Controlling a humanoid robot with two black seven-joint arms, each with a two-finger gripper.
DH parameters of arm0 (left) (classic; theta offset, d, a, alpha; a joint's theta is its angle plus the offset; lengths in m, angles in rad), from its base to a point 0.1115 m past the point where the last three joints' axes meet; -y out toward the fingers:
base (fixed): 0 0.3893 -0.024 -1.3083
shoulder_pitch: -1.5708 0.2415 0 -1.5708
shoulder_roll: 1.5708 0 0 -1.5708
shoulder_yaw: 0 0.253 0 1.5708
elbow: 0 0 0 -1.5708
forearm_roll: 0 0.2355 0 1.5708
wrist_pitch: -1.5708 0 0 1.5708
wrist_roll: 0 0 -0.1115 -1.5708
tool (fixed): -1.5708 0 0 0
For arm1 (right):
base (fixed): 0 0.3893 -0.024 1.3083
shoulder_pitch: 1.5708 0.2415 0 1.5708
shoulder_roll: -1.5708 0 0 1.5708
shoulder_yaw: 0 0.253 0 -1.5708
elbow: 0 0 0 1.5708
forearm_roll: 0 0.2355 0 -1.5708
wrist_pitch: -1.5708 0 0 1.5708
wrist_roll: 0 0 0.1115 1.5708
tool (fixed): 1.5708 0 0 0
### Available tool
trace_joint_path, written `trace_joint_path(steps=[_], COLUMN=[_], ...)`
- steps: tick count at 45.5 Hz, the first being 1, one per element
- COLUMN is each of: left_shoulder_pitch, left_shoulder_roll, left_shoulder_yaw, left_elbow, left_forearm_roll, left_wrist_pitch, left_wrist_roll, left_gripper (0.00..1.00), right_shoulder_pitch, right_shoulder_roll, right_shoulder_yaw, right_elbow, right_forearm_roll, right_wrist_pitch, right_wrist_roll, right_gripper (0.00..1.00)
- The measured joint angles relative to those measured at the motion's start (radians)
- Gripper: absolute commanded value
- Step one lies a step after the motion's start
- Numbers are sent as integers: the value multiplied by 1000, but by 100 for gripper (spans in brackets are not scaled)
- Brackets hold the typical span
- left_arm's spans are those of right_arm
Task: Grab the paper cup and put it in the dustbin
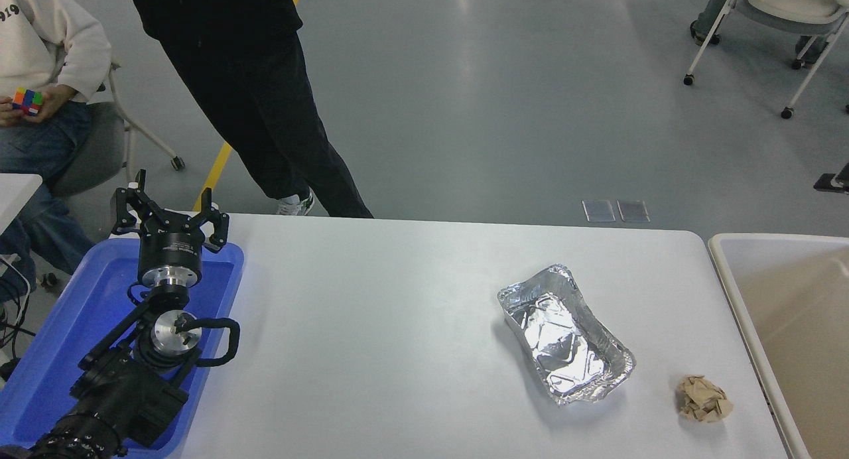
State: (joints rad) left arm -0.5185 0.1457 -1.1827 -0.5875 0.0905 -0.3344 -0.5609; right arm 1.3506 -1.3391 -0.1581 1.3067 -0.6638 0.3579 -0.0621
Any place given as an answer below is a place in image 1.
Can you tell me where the crumpled tan paper ball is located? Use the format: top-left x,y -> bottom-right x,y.
675,374 -> 735,424

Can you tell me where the large pale bin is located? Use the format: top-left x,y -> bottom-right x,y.
708,232 -> 849,459

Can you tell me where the grey office chair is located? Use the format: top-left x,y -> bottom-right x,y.
50,58 -> 186,198

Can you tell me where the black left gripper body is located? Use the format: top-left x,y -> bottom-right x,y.
137,222 -> 204,274

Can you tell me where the person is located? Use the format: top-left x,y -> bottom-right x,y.
127,0 -> 374,219
690,0 -> 830,67
0,0 -> 112,300

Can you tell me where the small white table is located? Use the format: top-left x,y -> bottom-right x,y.
0,172 -> 42,234

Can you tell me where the silver foil tray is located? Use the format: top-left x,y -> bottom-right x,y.
497,264 -> 636,407

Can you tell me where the blue plastic tray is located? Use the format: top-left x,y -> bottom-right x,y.
0,237 -> 245,459

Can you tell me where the white frame chair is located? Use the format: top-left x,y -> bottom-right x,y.
683,0 -> 849,120

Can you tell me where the thin black cable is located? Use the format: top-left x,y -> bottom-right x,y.
0,255 -> 34,354

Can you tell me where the colourful puzzle cube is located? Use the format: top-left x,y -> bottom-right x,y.
12,86 -> 44,117

